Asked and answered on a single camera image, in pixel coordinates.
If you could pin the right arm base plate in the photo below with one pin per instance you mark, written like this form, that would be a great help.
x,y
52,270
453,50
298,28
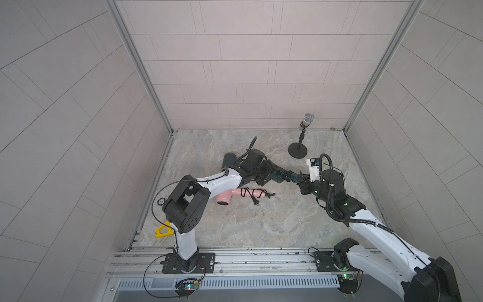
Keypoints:
x,y
325,263

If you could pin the pink hair dryer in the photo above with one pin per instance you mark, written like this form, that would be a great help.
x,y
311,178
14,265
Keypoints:
x,y
224,199

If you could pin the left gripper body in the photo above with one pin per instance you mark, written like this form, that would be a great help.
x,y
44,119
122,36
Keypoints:
x,y
261,171

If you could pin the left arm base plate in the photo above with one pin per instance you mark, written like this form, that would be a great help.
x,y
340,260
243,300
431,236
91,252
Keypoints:
x,y
197,264

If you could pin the right circuit board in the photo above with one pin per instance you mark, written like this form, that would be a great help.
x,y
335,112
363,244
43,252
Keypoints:
x,y
348,283

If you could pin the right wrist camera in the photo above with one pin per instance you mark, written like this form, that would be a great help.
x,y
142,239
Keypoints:
x,y
314,165

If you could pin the aluminium rail frame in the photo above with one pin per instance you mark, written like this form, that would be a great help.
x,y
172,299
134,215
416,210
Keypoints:
x,y
264,262

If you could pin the microphone on black stand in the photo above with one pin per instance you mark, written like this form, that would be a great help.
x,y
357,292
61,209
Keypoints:
x,y
298,150

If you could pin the circuit board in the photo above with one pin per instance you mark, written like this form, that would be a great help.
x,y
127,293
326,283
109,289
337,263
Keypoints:
x,y
348,283
188,284

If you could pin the left circuit board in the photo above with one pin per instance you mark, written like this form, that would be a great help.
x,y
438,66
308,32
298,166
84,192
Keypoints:
x,y
188,284

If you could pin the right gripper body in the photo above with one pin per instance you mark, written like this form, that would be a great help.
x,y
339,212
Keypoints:
x,y
309,187

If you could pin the green hair dryer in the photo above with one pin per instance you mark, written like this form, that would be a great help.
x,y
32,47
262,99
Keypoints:
x,y
228,160
282,175

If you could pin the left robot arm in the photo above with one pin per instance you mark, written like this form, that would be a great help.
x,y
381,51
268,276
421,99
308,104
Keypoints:
x,y
185,206

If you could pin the yellow triangular plastic piece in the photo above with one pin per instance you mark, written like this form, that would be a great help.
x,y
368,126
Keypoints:
x,y
164,230

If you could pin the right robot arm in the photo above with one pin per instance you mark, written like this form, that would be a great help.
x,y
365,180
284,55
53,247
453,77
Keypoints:
x,y
412,274

